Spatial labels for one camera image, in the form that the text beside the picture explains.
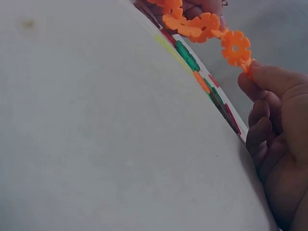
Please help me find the person's left hand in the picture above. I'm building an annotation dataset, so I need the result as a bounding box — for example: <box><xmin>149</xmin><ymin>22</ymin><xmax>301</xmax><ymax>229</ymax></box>
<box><xmin>134</xmin><ymin>0</ymin><xmax>228</xmax><ymax>37</ymax></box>

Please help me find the person's right hand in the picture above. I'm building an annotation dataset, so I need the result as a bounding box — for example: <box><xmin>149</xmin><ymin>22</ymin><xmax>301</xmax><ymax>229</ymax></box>
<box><xmin>237</xmin><ymin>59</ymin><xmax>308</xmax><ymax>231</ymax></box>

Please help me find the chain of orange flower discs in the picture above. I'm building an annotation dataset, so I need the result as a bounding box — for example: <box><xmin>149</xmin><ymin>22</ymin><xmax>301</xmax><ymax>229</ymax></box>
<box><xmin>146</xmin><ymin>0</ymin><xmax>256</xmax><ymax>80</ymax></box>

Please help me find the white paper with colourful drawing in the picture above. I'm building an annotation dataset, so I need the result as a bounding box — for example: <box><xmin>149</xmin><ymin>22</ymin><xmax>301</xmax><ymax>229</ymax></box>
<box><xmin>133</xmin><ymin>1</ymin><xmax>250</xmax><ymax>146</ymax></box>

